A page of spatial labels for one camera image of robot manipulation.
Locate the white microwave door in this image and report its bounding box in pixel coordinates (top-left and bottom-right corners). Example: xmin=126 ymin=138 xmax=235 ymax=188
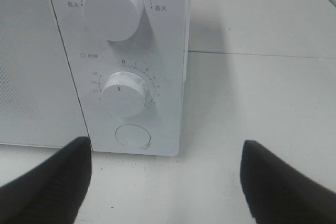
xmin=1 ymin=0 xmax=87 ymax=147

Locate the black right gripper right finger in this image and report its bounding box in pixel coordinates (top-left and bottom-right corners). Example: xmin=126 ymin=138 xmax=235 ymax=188
xmin=240 ymin=140 xmax=335 ymax=223

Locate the round white door button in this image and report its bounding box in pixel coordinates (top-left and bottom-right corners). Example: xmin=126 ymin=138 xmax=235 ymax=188
xmin=115 ymin=124 xmax=151 ymax=148

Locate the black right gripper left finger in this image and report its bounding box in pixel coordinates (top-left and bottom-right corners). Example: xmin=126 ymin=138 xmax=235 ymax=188
xmin=1 ymin=136 xmax=92 ymax=223

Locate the white lower timer knob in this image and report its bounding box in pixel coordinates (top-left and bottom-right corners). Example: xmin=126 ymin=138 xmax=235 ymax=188
xmin=101 ymin=71 xmax=150 ymax=118

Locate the white upper power knob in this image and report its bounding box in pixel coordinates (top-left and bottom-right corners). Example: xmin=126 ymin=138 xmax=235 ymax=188
xmin=83 ymin=0 xmax=144 ymax=41

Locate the white microwave oven body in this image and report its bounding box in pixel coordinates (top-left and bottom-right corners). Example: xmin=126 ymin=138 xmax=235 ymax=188
xmin=0 ymin=0 xmax=194 ymax=156

